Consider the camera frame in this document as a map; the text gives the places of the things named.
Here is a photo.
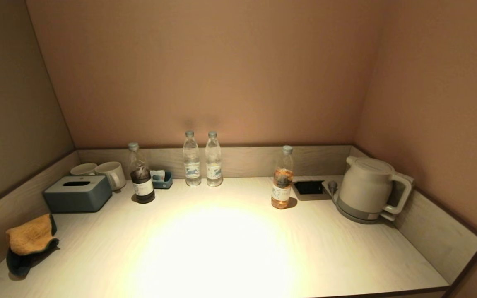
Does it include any grey kettle base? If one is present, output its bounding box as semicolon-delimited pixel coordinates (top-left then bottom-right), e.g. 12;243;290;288
332;196;389;225

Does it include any dark drink plastic bottle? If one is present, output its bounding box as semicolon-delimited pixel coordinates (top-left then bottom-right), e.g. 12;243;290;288
128;142;156;204

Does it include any recessed black power socket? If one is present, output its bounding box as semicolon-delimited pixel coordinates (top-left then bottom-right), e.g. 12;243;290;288
294;180;326;196

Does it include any white ceramic mug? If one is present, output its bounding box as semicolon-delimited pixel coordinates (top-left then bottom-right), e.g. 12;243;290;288
70;163;98;176
95;161;127;191

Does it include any orange and green cleaning cloth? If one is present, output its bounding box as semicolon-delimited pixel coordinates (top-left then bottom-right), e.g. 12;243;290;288
6;214;60;277

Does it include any orange drink plastic bottle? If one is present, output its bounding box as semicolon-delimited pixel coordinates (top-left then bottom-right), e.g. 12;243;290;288
271;145;294;209

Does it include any white electric kettle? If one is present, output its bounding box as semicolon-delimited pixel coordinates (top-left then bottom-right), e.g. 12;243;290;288
338;156;413;221

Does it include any small blue tray with sachets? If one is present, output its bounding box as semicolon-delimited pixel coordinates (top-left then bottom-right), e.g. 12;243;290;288
150;169;173;190

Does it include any grey tissue box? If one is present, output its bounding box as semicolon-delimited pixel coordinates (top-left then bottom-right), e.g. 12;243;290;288
43;175;113;214

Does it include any clear water bottle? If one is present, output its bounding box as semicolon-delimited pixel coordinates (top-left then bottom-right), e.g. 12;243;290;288
205;131;223;187
183;130;202;187

